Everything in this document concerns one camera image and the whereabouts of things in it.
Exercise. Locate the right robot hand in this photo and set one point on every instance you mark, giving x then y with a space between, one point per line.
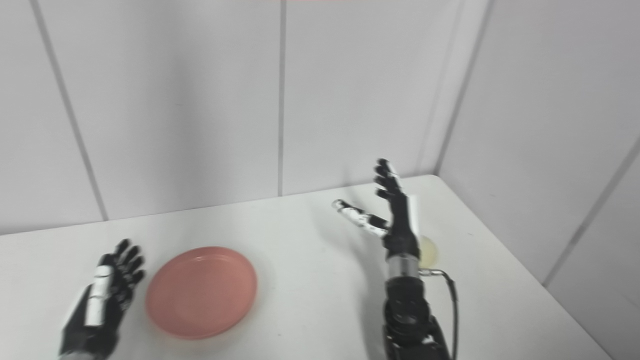
392 215

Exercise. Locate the pink plate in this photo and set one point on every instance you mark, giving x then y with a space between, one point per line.
201 292

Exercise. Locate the white steamed bun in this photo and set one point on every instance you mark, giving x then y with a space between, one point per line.
429 251

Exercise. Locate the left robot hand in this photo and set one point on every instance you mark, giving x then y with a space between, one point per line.
102 300

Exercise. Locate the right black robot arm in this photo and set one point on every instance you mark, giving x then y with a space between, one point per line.
407 310

